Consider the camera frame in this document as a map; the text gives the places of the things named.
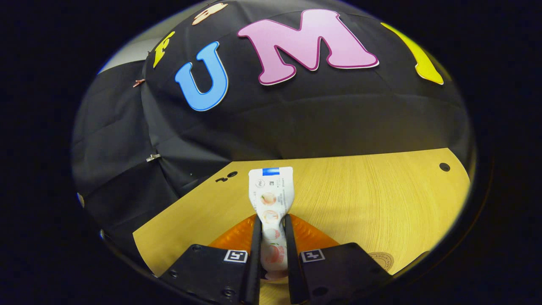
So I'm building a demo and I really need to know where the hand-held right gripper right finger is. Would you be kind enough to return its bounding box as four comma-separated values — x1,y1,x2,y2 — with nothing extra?
283,213,394,305

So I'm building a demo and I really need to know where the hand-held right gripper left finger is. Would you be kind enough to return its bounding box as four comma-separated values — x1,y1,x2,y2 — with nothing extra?
159,214,263,305

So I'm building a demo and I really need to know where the white toothpaste tube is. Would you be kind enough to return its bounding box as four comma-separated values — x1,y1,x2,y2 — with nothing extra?
248,166,295,280

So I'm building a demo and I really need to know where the wooden desktop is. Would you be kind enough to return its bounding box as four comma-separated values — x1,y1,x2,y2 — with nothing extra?
133,148,471,305

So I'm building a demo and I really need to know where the black backdrop cloth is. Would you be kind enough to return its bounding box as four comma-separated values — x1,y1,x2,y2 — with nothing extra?
71,0,473,263

